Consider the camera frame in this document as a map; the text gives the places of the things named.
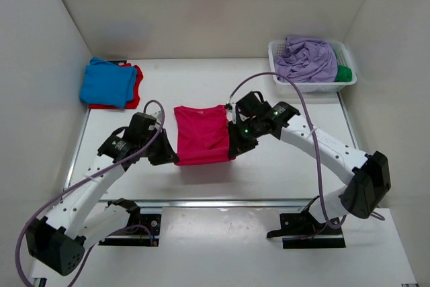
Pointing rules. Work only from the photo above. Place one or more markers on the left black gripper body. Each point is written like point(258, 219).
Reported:
point(148, 136)

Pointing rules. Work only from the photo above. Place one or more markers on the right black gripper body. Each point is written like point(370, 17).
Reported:
point(249, 128)

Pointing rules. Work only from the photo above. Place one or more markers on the magenta t shirt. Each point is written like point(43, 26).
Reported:
point(203, 136)

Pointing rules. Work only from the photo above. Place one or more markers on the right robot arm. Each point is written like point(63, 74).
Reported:
point(365, 177)

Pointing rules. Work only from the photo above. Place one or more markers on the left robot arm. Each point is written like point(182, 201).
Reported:
point(61, 237)

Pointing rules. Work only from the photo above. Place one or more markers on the red folded t shirt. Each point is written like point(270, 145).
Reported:
point(130, 105)

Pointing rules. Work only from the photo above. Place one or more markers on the blue folded t shirt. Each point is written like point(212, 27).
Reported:
point(108, 84)

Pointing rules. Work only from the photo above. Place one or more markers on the lavender t shirt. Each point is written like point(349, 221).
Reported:
point(306, 60)

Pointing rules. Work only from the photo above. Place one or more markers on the green t shirt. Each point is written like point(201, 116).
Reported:
point(344, 74)

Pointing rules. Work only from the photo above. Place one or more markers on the white plastic basket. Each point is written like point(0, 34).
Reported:
point(276, 47)

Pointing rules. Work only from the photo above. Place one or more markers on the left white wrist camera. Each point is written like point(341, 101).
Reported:
point(158, 116)

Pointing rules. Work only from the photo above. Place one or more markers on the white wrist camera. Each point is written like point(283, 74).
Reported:
point(158, 116)
point(233, 109)

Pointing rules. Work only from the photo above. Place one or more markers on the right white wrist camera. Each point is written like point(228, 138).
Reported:
point(233, 109)

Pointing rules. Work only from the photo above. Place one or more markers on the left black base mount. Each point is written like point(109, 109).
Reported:
point(141, 230)

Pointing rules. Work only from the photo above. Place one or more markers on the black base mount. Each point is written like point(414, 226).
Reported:
point(141, 230)
point(302, 230)

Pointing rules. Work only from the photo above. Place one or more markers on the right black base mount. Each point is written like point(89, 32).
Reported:
point(302, 230)

